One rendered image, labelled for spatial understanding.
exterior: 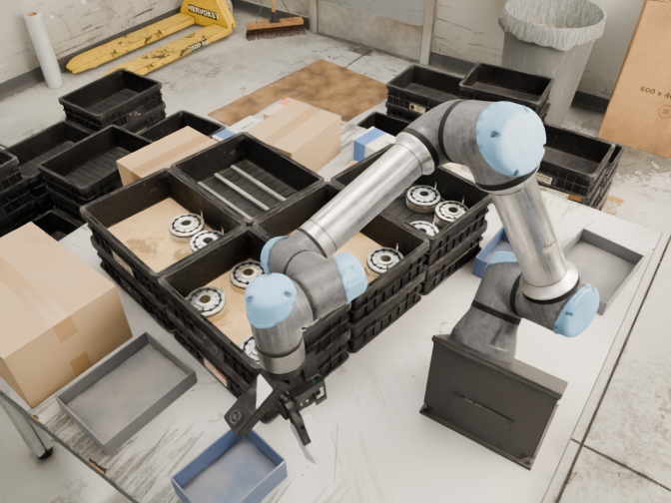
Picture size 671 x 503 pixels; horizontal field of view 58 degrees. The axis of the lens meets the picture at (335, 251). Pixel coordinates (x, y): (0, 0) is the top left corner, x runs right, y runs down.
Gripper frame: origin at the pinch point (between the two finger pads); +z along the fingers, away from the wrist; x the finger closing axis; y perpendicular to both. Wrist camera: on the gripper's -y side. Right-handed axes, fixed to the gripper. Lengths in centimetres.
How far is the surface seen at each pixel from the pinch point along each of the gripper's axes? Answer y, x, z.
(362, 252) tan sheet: 54, 47, 16
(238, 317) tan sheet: 14, 47, 15
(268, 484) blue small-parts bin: -2.8, 10.2, 26.6
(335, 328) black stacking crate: 29.0, 26.4, 13.2
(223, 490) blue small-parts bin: -10.7, 17.1, 29.3
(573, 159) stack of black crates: 191, 70, 54
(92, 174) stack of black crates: 17, 187, 36
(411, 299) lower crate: 60, 33, 28
